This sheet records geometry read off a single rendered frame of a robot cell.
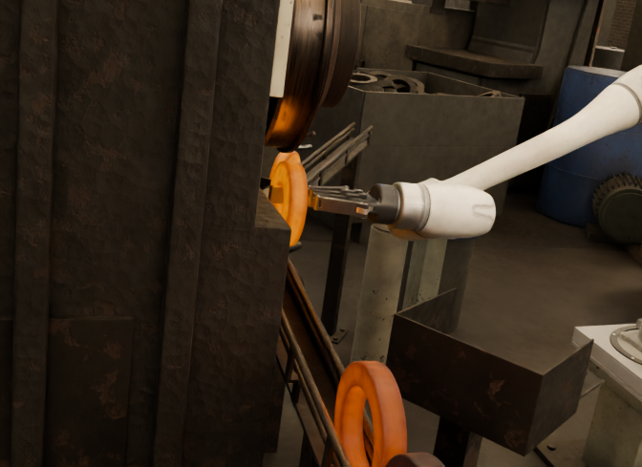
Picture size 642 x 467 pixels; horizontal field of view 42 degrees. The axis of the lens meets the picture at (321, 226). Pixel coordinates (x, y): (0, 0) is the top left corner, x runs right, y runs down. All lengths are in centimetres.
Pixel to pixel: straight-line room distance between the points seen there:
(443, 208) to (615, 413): 101
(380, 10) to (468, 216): 435
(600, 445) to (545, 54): 349
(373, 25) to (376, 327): 360
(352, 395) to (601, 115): 91
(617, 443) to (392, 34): 388
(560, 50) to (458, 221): 413
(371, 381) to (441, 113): 311
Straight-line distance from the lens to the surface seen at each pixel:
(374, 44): 588
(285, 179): 147
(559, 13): 557
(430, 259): 262
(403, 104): 393
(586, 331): 236
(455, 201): 157
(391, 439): 102
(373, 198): 155
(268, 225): 122
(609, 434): 242
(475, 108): 421
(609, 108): 181
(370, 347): 262
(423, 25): 558
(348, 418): 116
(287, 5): 116
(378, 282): 254
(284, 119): 149
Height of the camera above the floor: 124
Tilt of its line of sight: 17 degrees down
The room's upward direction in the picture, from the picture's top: 8 degrees clockwise
